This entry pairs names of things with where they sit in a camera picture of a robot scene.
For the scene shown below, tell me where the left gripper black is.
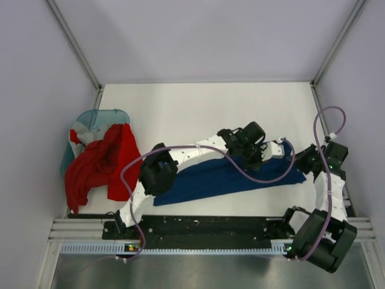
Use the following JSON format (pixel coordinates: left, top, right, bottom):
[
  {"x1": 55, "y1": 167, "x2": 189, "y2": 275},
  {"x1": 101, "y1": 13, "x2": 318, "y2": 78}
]
[{"x1": 239, "y1": 142, "x2": 269, "y2": 170}]

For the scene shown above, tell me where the blue t shirt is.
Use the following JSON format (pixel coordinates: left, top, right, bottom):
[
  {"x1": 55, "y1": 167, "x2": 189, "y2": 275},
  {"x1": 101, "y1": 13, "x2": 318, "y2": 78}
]
[{"x1": 153, "y1": 143, "x2": 306, "y2": 207}]

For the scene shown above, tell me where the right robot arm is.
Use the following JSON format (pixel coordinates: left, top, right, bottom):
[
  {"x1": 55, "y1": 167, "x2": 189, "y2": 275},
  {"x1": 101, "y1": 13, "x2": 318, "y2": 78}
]
[{"x1": 280, "y1": 140, "x2": 357, "y2": 273}]

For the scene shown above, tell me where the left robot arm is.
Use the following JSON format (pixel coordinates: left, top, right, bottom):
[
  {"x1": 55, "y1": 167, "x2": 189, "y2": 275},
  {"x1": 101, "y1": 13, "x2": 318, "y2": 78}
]
[{"x1": 115, "y1": 122, "x2": 274, "y2": 239}]

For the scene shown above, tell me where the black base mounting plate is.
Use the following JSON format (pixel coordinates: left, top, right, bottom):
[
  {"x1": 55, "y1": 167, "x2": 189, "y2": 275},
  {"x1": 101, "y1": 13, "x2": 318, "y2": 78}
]
[{"x1": 102, "y1": 215, "x2": 294, "y2": 249}]

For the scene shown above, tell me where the teal plastic basket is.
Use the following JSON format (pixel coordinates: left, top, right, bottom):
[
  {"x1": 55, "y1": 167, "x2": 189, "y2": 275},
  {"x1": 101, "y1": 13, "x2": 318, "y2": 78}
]
[{"x1": 60, "y1": 109, "x2": 130, "y2": 177}]

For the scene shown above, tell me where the red t shirt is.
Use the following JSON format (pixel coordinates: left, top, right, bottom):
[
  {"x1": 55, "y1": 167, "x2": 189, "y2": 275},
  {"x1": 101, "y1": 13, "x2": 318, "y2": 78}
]
[{"x1": 64, "y1": 123, "x2": 140, "y2": 214}]

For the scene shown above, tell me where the grey white t shirt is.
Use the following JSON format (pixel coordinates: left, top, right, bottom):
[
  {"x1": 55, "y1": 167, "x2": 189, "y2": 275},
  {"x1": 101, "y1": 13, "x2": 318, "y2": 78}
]
[{"x1": 69, "y1": 122, "x2": 111, "y2": 148}]

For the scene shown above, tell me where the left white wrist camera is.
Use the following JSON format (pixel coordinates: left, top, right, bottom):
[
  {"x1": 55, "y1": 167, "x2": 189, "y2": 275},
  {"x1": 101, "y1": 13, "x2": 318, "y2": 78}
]
[{"x1": 261, "y1": 138, "x2": 285, "y2": 161}]

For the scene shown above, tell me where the right aluminium frame post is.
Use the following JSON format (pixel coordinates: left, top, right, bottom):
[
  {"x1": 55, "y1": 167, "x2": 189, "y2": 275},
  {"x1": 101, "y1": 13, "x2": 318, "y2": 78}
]
[{"x1": 311, "y1": 0, "x2": 368, "y2": 88}]

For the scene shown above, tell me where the aluminium frame post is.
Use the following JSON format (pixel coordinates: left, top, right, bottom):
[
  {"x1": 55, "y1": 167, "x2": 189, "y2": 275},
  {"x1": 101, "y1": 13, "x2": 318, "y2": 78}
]
[
  {"x1": 311, "y1": 0, "x2": 368, "y2": 88},
  {"x1": 45, "y1": 0, "x2": 102, "y2": 90}
]

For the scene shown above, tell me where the front aluminium frame rail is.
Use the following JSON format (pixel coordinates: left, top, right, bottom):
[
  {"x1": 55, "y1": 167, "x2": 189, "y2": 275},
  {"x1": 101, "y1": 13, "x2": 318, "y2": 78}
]
[{"x1": 48, "y1": 217, "x2": 377, "y2": 242}]

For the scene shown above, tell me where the left aluminium frame post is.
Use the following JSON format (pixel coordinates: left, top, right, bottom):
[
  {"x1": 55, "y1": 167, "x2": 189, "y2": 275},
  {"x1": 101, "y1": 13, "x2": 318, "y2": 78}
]
[{"x1": 45, "y1": 0, "x2": 102, "y2": 90}]

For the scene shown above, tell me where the white slotted cable duct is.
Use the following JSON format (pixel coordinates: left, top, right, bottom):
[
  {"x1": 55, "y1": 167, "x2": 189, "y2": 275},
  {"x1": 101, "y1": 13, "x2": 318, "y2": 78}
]
[{"x1": 60, "y1": 240, "x2": 292, "y2": 256}]

